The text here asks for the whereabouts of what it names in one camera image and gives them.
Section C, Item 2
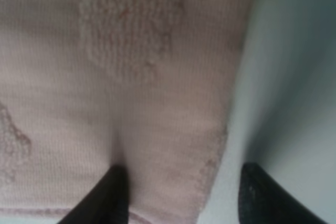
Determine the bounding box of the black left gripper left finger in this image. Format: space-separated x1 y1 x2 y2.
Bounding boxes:
59 165 129 224

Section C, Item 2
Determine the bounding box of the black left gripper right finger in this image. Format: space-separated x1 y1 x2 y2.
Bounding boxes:
238 163 325 224

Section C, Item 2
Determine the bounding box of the pink towel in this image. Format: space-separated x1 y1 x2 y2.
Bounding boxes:
1 0 253 223

